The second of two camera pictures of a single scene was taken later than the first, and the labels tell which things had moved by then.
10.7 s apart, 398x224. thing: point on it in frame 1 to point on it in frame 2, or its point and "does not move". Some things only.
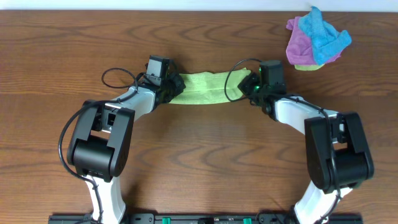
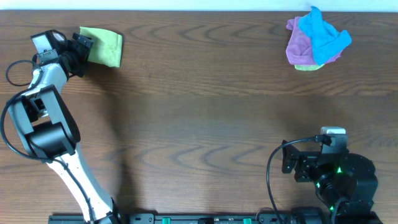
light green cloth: [208, 88] to [107, 47]
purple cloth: [299, 48] does not move
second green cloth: [308, 67] does not move
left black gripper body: [175, 86] to [80, 47]
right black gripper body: [250, 86] to [308, 171]
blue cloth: [327, 40] does not move
